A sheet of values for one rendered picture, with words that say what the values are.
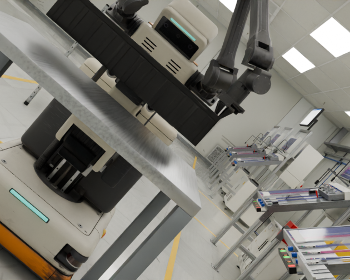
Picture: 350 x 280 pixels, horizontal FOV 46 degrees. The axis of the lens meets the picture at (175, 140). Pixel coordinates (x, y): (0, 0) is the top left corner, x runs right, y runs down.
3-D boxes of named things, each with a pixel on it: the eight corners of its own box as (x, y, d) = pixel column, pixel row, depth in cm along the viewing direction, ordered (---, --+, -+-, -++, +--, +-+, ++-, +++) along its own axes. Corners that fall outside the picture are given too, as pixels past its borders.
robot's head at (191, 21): (164, 18, 170) (182, -10, 159) (203, 52, 172) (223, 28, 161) (146, 32, 161) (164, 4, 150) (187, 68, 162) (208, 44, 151)
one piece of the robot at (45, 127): (20, 152, 217) (124, 29, 209) (99, 220, 221) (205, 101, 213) (-9, 163, 184) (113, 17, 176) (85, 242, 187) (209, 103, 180)
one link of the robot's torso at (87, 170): (61, 150, 187) (96, 109, 185) (109, 191, 189) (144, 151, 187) (41, 160, 161) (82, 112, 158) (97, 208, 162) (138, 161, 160)
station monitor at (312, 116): (305, 126, 682) (323, 108, 678) (298, 125, 740) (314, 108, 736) (311, 132, 682) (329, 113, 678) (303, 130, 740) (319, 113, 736)
